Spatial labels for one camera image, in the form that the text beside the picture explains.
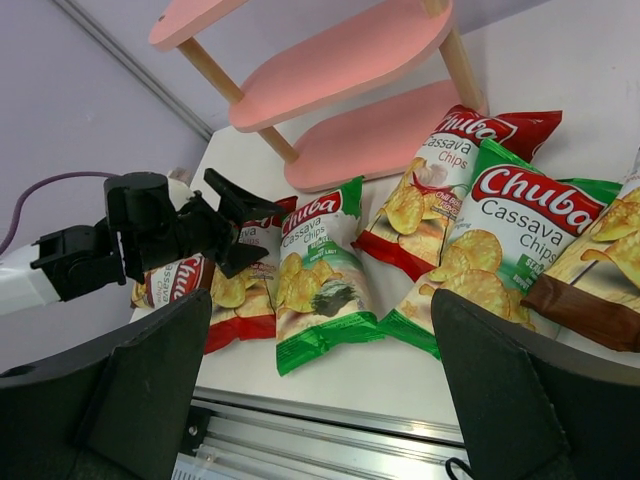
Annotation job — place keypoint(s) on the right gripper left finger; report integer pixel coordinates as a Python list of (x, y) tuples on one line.
[(112, 408)]

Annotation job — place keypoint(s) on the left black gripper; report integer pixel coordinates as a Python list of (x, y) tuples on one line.
[(150, 231)]

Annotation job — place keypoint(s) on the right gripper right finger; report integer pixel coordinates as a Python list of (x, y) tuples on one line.
[(532, 408)]

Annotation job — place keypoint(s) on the green Chuba chips bag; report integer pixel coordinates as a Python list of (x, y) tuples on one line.
[(323, 298), (513, 225)]

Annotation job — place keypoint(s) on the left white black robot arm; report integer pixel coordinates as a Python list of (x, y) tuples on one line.
[(63, 266)]

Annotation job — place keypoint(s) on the red Chuba chips bag left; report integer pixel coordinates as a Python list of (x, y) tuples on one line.
[(244, 305)]

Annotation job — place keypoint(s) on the red chuba chips bag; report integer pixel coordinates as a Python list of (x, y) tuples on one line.
[(410, 229), (244, 305)]

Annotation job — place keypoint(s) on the brown Chuba chips bag left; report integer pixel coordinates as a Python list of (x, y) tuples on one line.
[(169, 283)]

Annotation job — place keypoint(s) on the brown chuba chips bag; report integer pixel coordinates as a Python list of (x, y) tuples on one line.
[(593, 288), (169, 283)]

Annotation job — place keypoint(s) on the brown Chuba chips bag right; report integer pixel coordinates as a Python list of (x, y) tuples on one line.
[(593, 288)]

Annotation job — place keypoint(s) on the red Chuba chips bag right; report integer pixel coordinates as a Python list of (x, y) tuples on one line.
[(410, 229)]

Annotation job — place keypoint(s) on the pink three-tier wooden shelf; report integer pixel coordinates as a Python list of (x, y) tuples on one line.
[(366, 51)]

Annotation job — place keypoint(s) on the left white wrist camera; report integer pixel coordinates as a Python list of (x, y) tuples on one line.
[(178, 186)]

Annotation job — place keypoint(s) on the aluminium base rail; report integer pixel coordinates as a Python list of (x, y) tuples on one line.
[(237, 436)]

